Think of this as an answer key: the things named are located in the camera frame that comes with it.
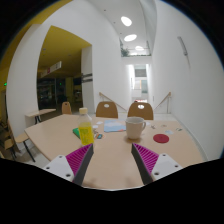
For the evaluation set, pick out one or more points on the yellow liquid plastic bottle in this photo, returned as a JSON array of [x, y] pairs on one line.
[[85, 127]]

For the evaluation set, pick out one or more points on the red round coaster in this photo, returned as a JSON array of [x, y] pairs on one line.
[[161, 138]]

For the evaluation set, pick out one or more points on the orange round sticker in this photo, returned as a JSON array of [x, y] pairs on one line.
[[99, 136]]

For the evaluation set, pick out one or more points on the white ceramic mug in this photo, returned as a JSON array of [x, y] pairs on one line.
[[135, 127]]

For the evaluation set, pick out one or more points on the green flat card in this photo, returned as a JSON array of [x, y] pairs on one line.
[[76, 132]]

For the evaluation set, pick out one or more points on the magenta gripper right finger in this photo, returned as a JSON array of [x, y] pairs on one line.
[[153, 166]]

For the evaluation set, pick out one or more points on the small wooden chair far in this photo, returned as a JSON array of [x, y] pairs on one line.
[[66, 108]]

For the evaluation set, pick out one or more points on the wooden chair at left edge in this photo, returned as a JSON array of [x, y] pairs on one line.
[[12, 140]]

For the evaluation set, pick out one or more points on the wooden chair right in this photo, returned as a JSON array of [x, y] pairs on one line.
[[141, 109]]

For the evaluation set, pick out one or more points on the wooden side table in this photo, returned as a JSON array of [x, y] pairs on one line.
[[35, 115]]

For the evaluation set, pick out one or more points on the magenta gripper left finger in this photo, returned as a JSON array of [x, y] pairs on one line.
[[73, 166]]

